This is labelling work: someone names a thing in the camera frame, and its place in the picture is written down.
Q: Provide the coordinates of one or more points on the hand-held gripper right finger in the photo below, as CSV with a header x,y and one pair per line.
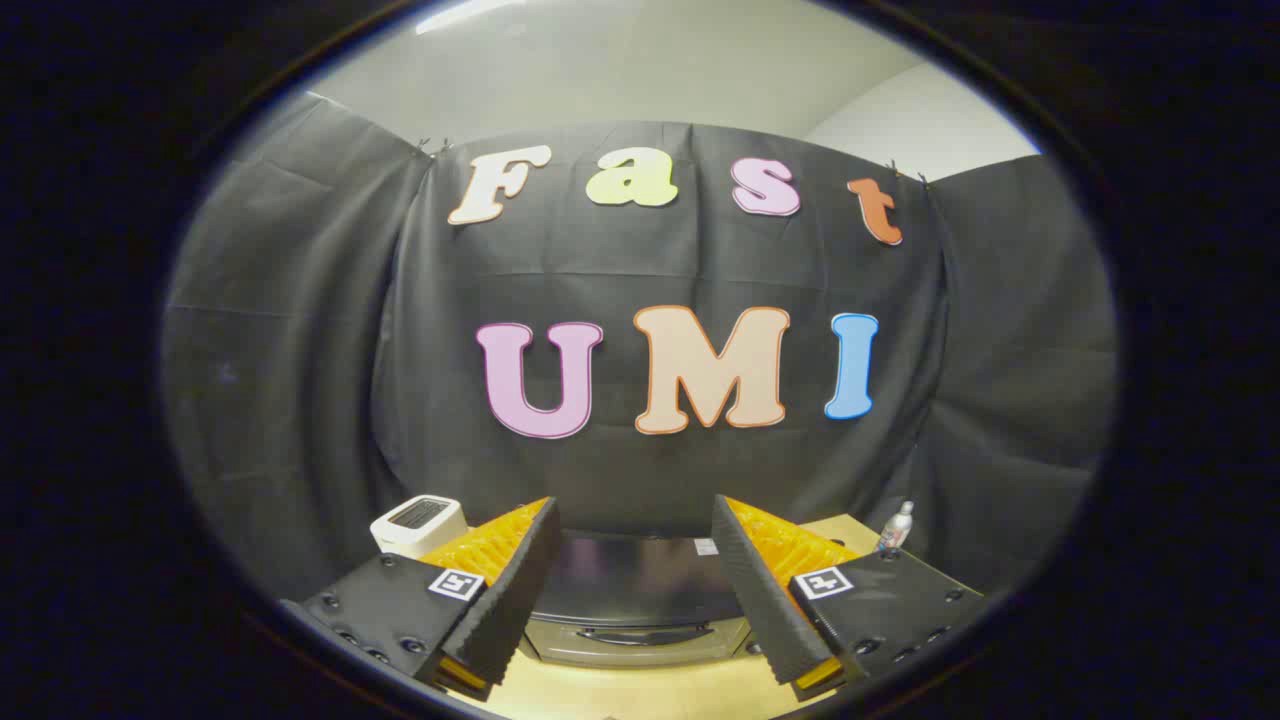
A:
x,y
765,600

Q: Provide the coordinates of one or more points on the black toaster oven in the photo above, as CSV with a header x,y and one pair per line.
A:
x,y
635,580

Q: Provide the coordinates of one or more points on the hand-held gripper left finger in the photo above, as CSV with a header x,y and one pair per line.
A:
x,y
505,600

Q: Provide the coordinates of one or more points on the white bread toaster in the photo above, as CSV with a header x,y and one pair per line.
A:
x,y
420,520

